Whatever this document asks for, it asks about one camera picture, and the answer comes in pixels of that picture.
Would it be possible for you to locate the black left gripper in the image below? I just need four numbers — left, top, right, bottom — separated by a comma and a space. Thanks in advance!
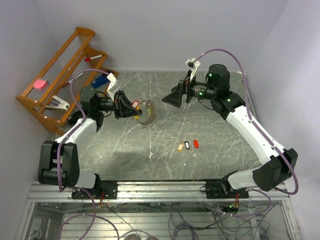
95, 90, 142, 120

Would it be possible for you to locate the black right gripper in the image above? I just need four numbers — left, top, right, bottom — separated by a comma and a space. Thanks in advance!
162, 70, 217, 108

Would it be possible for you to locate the orange key tag with key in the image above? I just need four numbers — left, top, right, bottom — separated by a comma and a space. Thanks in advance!
134, 106, 142, 120

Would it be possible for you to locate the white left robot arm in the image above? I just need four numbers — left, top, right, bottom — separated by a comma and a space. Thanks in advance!
38, 86, 142, 199

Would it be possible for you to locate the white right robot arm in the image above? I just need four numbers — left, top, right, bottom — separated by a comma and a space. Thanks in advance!
162, 64, 298, 198

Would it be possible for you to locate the red tag on keyring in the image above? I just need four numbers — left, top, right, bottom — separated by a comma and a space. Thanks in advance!
131, 100, 140, 108

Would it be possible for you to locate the blue stapler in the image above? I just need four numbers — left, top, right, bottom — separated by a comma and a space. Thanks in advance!
90, 74, 110, 89

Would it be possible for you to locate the black key tag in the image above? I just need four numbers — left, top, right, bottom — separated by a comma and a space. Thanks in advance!
184, 141, 191, 150

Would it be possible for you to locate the yellow key tag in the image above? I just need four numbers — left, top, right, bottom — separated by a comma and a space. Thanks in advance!
177, 142, 185, 152

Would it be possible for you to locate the red key tag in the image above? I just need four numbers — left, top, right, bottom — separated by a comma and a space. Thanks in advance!
193, 139, 199, 149

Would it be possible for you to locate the black stapler on rack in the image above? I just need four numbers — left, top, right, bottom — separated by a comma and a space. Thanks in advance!
67, 111, 83, 126

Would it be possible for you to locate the white marker pen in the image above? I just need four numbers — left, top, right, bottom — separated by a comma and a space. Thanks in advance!
62, 72, 84, 88

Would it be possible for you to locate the red capped marker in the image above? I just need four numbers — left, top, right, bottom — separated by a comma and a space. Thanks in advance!
84, 54, 103, 62

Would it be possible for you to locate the wooden tiered rack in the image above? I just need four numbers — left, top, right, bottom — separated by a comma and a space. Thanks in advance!
16, 27, 108, 135

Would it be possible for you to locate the white binder clip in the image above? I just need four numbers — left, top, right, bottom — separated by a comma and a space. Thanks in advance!
45, 95, 70, 112

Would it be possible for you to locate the pink eraser block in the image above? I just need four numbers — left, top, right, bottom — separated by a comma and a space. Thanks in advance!
32, 78, 49, 91

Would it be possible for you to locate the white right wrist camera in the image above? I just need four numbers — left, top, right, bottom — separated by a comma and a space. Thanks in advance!
185, 58, 201, 81

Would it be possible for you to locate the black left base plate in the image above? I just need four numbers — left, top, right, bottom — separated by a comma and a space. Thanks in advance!
101, 180, 118, 200

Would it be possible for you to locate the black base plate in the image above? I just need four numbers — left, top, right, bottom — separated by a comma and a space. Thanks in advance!
199, 179, 249, 199
101, 180, 118, 200

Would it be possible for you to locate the aluminium mounting rail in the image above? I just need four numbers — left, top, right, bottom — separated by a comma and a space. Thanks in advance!
25, 180, 291, 202

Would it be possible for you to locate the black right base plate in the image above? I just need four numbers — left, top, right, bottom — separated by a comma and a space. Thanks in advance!
199, 179, 249, 199

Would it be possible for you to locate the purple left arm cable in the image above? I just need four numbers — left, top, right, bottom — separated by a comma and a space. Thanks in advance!
56, 68, 121, 240

